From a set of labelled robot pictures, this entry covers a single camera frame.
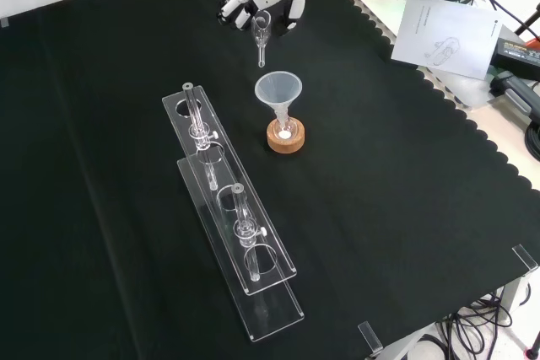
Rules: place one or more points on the grey tape piece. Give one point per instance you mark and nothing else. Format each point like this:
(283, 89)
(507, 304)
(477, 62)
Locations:
(4, 23)

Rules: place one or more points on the black power adapter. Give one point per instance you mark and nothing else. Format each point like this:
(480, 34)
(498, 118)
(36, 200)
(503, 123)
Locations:
(516, 54)

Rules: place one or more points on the grey table leg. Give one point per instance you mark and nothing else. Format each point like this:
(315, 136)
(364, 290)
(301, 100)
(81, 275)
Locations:
(512, 297)

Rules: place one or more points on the black tripod leg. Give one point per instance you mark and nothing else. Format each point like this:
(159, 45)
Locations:
(529, 18)

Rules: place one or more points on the black bench cloth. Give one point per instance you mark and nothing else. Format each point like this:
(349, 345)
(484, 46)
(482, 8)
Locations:
(379, 187)

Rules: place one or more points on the clear plastic funnel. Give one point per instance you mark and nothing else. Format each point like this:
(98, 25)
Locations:
(278, 92)

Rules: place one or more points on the clear acrylic funnel stand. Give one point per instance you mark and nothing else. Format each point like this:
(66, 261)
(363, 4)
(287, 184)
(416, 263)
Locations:
(253, 246)

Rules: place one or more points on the white printed paper sheet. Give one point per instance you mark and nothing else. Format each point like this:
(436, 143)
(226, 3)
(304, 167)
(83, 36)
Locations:
(447, 35)

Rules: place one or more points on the clear cloth clip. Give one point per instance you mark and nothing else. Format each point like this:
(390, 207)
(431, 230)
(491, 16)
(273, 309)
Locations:
(525, 256)
(370, 336)

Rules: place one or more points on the small round-bottom glass flask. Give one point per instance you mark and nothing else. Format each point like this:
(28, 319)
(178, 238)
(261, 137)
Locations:
(286, 128)

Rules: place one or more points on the grey and black clamp tool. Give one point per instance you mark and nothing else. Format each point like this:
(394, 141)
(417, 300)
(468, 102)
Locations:
(516, 94)

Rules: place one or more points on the pale board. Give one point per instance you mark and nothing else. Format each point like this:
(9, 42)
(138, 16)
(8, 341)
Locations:
(468, 90)

